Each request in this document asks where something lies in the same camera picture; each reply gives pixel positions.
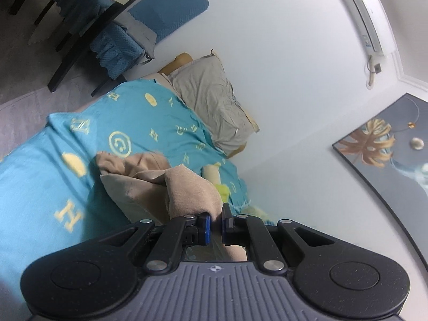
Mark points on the grey pillow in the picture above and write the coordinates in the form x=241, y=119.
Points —
x=207, y=97

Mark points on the framed wall picture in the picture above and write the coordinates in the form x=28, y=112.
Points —
x=384, y=147

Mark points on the blue fabric chair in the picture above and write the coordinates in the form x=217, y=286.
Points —
x=174, y=10
x=83, y=1

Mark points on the small wall socket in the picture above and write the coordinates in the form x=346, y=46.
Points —
x=378, y=68

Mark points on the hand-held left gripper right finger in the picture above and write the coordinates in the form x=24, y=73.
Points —
x=227, y=227

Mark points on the white air conditioner pipe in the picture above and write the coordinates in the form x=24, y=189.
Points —
x=371, y=80

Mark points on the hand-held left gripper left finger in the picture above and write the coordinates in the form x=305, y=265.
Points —
x=205, y=229

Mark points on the beige pillow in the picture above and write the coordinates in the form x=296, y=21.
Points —
x=252, y=122

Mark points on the teal printed bed sheet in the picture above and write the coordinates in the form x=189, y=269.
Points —
x=50, y=180

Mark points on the grey cloth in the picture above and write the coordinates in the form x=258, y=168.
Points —
x=140, y=33

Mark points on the white air conditioner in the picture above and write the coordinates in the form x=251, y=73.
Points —
x=361, y=6

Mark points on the green and beige plush toy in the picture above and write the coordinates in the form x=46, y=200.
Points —
x=214, y=174

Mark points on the green fleece blanket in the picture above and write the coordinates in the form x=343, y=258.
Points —
x=255, y=214

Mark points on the tan t-shirt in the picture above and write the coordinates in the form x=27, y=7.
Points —
x=187, y=187

